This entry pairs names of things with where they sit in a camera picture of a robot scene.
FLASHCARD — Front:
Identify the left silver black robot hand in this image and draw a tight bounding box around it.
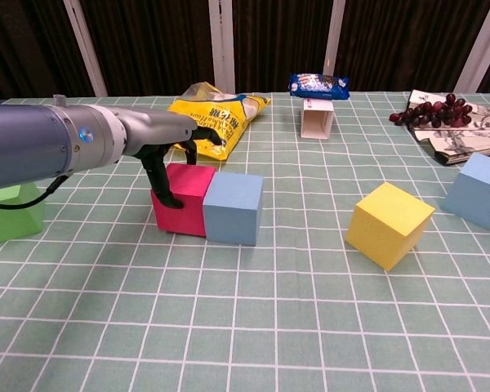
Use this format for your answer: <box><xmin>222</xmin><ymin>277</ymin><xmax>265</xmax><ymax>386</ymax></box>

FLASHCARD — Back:
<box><xmin>120</xmin><ymin>108</ymin><xmax>226</xmax><ymax>210</ymax></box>

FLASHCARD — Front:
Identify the red foam cube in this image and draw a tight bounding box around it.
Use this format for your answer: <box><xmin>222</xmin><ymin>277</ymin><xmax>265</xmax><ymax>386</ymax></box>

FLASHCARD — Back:
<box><xmin>150</xmin><ymin>163</ymin><xmax>217</xmax><ymax>238</ymax></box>

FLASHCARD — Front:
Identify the light blue foam cube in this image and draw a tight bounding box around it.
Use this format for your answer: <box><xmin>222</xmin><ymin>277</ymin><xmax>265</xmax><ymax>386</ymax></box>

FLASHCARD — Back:
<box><xmin>202</xmin><ymin>171</ymin><xmax>265</xmax><ymax>247</ymax></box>
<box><xmin>439</xmin><ymin>152</ymin><xmax>490</xmax><ymax>229</ymax></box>

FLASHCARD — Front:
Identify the yellow foam cube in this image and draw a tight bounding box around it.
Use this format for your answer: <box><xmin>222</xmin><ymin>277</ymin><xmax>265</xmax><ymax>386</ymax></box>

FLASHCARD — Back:
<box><xmin>345</xmin><ymin>181</ymin><xmax>436</xmax><ymax>273</ymax></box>

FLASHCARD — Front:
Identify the yellow snack bag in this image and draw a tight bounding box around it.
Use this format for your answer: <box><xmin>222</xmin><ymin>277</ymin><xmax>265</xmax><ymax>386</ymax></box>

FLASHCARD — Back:
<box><xmin>167</xmin><ymin>81</ymin><xmax>273</xmax><ymax>162</ymax></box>

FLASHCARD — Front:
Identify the blue cookie packet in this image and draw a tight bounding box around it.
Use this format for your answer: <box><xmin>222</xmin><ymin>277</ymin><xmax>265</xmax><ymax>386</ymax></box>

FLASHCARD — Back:
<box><xmin>288</xmin><ymin>72</ymin><xmax>351</xmax><ymax>101</ymax></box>

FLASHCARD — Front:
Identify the green foam cube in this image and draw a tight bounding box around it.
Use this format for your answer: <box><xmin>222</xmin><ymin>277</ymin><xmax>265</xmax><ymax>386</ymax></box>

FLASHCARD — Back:
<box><xmin>0</xmin><ymin>181</ymin><xmax>47</xmax><ymax>246</ymax></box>

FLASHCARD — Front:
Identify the green checkered tablecloth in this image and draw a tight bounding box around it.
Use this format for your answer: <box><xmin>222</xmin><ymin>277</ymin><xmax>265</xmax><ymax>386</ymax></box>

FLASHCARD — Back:
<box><xmin>0</xmin><ymin>90</ymin><xmax>490</xmax><ymax>392</ymax></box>

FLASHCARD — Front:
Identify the dark red grape bunch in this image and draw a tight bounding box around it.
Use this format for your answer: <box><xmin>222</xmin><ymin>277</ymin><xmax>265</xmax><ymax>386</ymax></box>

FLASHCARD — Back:
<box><xmin>389</xmin><ymin>93</ymin><xmax>474</xmax><ymax>129</ymax></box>

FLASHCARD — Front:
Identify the painted paper folding fan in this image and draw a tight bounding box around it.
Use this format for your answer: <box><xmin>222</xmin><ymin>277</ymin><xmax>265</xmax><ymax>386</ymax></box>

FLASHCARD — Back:
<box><xmin>406</xmin><ymin>89</ymin><xmax>490</xmax><ymax>167</ymax></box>

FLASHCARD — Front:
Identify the white metal frame post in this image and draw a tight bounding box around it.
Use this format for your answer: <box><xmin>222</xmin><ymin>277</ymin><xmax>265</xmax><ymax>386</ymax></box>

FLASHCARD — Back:
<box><xmin>208</xmin><ymin>0</ymin><xmax>236</xmax><ymax>94</ymax></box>
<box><xmin>323</xmin><ymin>0</ymin><xmax>347</xmax><ymax>79</ymax></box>
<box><xmin>452</xmin><ymin>0</ymin><xmax>490</xmax><ymax>93</ymax></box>
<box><xmin>62</xmin><ymin>0</ymin><xmax>109</xmax><ymax>98</ymax></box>

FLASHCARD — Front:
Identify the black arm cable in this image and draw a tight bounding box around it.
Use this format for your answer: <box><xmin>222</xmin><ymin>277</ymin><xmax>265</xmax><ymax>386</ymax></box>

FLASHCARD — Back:
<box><xmin>0</xmin><ymin>173</ymin><xmax>73</xmax><ymax>210</ymax></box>

